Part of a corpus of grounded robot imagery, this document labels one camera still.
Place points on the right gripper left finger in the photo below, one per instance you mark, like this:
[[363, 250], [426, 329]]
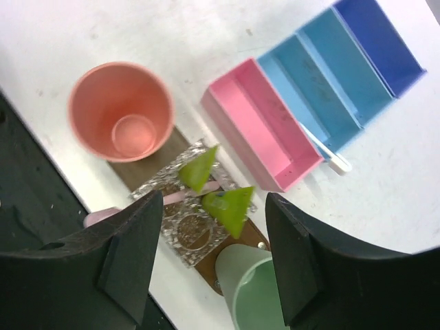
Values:
[[96, 278]]

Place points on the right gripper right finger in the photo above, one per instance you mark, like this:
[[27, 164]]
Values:
[[328, 279]]

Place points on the pink toothbrush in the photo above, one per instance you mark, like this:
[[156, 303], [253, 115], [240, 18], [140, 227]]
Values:
[[173, 198]]

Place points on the green plastic cup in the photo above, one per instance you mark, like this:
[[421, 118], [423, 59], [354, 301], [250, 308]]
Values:
[[248, 283]]

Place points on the clear textured plastic box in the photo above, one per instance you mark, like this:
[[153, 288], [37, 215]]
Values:
[[186, 226]]

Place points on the white toothbrush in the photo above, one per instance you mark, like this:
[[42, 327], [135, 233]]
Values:
[[336, 162]]

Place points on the yellow-green toothpaste tube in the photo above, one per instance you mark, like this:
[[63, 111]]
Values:
[[229, 208], [195, 173]]

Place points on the pink plastic cup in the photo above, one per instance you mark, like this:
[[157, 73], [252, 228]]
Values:
[[121, 112]]

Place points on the brown wooden oval tray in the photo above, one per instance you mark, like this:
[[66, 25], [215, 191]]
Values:
[[133, 174]]

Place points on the light blue toothbrush bin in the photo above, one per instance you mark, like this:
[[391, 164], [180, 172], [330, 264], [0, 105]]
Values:
[[308, 93]]

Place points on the light blue toothpaste bin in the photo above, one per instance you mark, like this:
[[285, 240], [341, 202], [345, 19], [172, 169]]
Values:
[[345, 66]]

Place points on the pink bin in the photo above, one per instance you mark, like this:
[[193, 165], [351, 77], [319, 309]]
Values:
[[260, 128]]

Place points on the dark blue bin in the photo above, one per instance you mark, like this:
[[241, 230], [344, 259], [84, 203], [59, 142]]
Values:
[[382, 44]]

